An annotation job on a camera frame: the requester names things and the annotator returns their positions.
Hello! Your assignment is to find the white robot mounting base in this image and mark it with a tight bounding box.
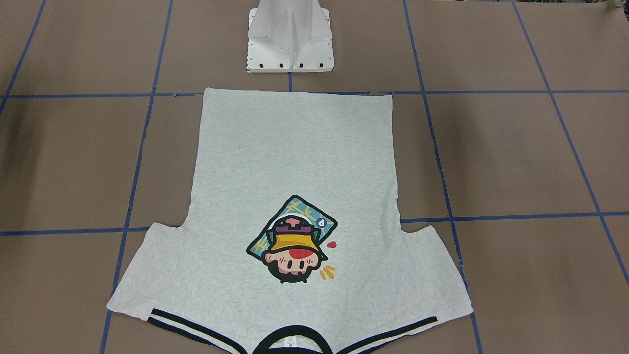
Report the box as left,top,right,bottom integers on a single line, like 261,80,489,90
246,0,335,73

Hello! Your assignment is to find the grey cartoon print t-shirt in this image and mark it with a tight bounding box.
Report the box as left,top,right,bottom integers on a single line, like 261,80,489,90
107,88,473,354

